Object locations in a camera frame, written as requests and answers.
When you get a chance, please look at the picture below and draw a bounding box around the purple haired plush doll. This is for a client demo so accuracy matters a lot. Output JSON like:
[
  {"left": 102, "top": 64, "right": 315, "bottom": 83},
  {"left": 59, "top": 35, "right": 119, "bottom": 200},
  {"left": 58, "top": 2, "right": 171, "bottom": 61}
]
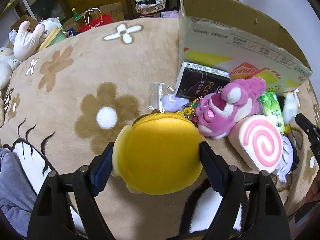
[{"left": 272, "top": 135, "right": 300, "bottom": 183}]

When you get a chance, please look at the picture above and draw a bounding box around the black tissue pack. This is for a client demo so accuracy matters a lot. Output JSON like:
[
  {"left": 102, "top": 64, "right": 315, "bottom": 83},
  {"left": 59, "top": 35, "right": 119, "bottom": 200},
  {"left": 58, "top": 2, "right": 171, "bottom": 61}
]
[{"left": 175, "top": 61, "right": 231, "bottom": 99}]

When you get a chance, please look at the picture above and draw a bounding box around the green yellow plush toy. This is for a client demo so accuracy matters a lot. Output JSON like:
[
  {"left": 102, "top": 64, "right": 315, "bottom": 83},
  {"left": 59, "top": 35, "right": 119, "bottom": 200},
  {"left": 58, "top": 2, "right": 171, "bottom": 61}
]
[{"left": 38, "top": 27, "right": 67, "bottom": 51}]

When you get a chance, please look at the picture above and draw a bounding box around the clear plastic zip bag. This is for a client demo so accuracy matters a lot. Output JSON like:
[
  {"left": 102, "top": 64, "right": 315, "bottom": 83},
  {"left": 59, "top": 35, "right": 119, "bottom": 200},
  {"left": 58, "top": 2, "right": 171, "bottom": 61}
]
[{"left": 148, "top": 82, "right": 175, "bottom": 113}]

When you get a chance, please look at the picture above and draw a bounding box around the person right hand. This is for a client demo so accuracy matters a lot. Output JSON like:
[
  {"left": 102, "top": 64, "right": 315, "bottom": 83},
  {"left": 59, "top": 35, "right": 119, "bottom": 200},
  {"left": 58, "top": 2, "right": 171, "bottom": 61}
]
[{"left": 305, "top": 171, "right": 320, "bottom": 203}]

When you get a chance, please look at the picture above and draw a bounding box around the lace trimmed basket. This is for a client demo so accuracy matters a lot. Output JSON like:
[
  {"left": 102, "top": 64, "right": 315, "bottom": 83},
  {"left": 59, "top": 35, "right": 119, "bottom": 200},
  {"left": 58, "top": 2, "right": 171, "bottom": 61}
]
[{"left": 135, "top": 0, "right": 166, "bottom": 15}]

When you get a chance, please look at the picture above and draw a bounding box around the pink bear plush toy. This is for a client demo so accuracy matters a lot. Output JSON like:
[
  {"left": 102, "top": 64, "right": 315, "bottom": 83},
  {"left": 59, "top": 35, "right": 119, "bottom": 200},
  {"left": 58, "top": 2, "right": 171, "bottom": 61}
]
[{"left": 195, "top": 77, "right": 266, "bottom": 140}]

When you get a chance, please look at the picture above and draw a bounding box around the beige flower blanket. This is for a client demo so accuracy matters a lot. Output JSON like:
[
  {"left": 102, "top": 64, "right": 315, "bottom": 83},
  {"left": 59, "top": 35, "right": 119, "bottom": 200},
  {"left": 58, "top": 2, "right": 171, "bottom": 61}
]
[{"left": 0, "top": 17, "right": 320, "bottom": 240}]

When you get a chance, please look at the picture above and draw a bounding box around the colourful bead keychain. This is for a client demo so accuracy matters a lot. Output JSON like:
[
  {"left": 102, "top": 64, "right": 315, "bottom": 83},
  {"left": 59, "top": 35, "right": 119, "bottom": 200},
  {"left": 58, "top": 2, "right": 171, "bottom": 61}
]
[{"left": 177, "top": 96, "right": 203, "bottom": 124}]

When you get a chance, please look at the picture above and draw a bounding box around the lilac round soft toy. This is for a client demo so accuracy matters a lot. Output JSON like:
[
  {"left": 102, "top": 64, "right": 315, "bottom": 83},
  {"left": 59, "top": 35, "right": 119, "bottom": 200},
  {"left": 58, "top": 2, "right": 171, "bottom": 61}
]
[{"left": 162, "top": 93, "right": 189, "bottom": 112}]

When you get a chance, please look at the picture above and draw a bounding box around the white brown plush bear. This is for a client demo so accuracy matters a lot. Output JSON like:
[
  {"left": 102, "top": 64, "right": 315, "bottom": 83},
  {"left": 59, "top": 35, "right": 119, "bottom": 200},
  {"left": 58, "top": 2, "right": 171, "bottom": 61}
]
[{"left": 0, "top": 47, "right": 22, "bottom": 90}]

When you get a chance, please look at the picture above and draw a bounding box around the white long ear plush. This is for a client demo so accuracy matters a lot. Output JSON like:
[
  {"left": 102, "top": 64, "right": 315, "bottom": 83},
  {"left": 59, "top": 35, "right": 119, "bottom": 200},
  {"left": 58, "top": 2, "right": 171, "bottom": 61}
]
[{"left": 13, "top": 21, "right": 45, "bottom": 61}]

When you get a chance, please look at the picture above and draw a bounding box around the pink swirl roll squishy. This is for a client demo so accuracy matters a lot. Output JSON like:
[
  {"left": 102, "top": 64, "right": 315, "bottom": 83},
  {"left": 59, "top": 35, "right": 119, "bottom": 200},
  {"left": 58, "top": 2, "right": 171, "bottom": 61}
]
[{"left": 228, "top": 115, "right": 283, "bottom": 173}]

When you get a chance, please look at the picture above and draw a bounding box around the red paper shopping bag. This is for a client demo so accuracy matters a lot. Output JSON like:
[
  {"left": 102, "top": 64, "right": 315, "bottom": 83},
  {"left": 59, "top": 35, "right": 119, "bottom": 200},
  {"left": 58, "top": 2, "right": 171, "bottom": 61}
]
[{"left": 79, "top": 7, "right": 113, "bottom": 33}]

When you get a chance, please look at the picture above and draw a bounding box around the green tissue pack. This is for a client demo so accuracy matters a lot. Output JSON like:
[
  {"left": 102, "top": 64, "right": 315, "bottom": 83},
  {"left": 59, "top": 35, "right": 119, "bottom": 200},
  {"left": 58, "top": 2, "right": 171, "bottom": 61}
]
[{"left": 258, "top": 92, "right": 285, "bottom": 133}]

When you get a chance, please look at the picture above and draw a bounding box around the open brown cardboard box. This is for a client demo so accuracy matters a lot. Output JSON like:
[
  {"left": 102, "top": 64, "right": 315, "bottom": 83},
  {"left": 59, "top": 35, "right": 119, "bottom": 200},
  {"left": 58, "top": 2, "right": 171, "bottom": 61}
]
[{"left": 63, "top": 2, "right": 125, "bottom": 32}]

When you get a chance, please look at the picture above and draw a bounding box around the yellow plush coin pouch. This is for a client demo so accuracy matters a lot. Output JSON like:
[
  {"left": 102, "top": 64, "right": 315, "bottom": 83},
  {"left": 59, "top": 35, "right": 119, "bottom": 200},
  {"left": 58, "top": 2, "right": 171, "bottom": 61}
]
[{"left": 112, "top": 113, "right": 204, "bottom": 195}]

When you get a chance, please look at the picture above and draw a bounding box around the green glass bottle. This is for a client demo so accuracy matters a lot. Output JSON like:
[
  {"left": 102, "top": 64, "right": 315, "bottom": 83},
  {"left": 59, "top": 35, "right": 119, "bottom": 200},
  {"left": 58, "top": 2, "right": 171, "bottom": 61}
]
[{"left": 72, "top": 8, "right": 80, "bottom": 22}]

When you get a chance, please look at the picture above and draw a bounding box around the purple trouser leg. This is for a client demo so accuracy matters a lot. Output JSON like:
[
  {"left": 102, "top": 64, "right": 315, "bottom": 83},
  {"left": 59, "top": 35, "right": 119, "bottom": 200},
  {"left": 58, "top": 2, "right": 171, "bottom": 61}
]
[{"left": 1, "top": 148, "right": 37, "bottom": 238}]

